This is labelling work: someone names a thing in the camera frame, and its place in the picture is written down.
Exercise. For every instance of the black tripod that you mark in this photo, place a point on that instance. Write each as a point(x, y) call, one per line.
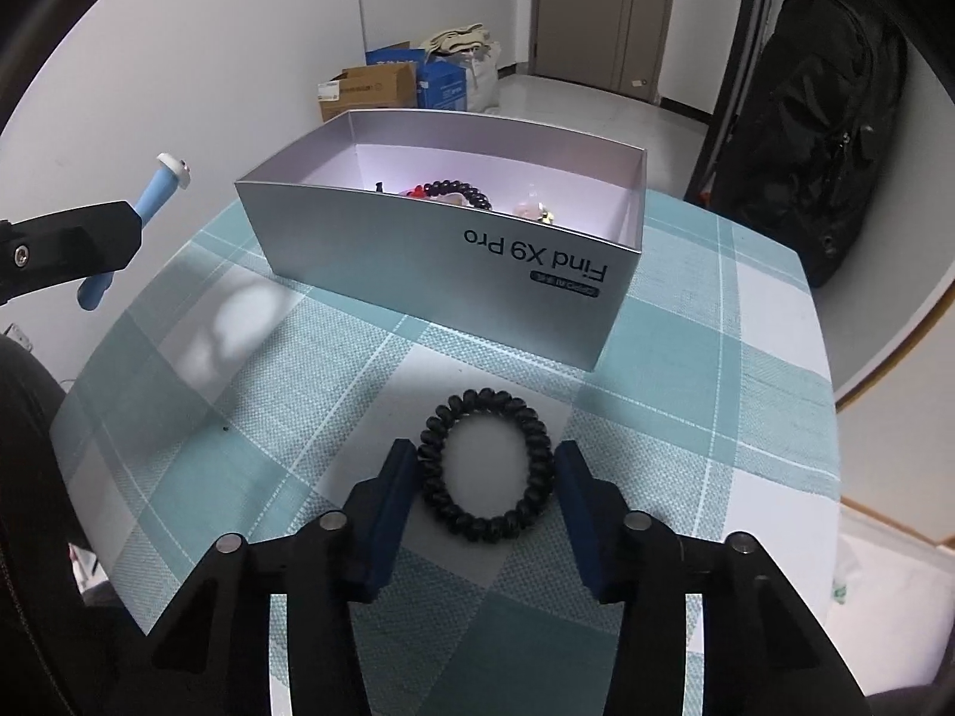
point(735, 67)

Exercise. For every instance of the grey door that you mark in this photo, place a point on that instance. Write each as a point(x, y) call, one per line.
point(597, 7)

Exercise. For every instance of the blue cardboard box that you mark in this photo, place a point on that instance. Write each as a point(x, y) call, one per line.
point(444, 86)

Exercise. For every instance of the brown cardboard box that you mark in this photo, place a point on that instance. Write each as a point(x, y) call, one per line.
point(365, 89)

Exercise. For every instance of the white plastic bag green print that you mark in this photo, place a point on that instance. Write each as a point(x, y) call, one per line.
point(888, 589)

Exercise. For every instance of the teal checked tablecloth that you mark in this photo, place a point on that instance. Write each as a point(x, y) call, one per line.
point(671, 388)

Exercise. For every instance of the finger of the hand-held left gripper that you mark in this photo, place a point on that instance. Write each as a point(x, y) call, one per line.
point(82, 239)

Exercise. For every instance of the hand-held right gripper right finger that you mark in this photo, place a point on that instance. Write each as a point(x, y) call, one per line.
point(586, 514)

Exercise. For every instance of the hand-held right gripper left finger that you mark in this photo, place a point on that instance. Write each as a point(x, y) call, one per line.
point(388, 522)

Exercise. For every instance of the black backpack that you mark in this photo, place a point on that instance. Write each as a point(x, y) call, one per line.
point(813, 127)

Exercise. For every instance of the silver cardboard box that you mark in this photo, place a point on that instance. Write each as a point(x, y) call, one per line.
point(448, 276)

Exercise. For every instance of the white tote bag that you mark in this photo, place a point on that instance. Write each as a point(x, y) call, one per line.
point(483, 78)

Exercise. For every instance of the beige folded cloth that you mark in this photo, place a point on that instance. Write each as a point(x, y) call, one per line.
point(459, 39)

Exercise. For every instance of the red clear plastic ornament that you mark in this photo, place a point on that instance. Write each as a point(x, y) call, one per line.
point(528, 203)

